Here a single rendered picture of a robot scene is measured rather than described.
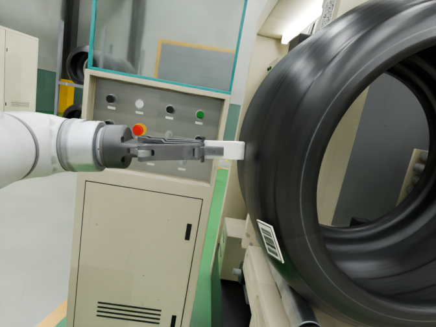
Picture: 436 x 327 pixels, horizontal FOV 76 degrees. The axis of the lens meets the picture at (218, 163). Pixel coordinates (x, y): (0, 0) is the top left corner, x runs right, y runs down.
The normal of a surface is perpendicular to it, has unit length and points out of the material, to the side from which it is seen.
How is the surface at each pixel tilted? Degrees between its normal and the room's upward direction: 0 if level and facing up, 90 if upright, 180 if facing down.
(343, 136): 90
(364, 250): 40
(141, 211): 90
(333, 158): 90
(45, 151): 86
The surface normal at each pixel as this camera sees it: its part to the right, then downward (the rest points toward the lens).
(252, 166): -0.95, -0.01
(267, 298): 0.18, -0.96
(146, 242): 0.03, 0.21
